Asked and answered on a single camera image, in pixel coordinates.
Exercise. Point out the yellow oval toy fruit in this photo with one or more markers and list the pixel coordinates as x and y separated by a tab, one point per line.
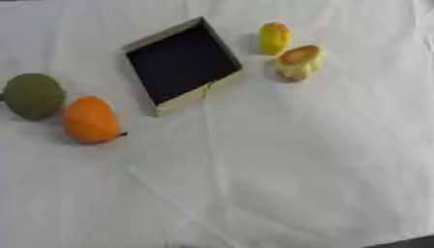
274	38

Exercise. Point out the tan cardboard box black inside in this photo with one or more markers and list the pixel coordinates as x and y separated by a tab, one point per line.
181	63

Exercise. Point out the green round toy fruit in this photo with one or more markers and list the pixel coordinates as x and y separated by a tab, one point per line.
34	96

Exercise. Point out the orange toy fruit with stem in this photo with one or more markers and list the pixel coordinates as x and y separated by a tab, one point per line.
89	120

